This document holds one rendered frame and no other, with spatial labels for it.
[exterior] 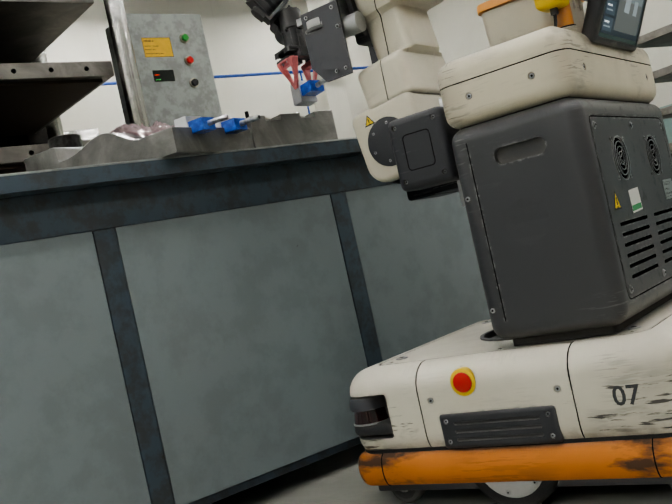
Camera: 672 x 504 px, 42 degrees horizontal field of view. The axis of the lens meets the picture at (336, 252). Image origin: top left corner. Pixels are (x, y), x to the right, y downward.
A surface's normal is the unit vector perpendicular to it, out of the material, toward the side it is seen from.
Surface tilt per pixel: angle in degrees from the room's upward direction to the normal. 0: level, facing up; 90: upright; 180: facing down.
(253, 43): 90
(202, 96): 90
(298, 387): 90
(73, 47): 90
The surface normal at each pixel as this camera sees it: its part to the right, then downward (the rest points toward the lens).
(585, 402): -0.58, 0.11
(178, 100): 0.61, -0.15
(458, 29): -0.80, 0.17
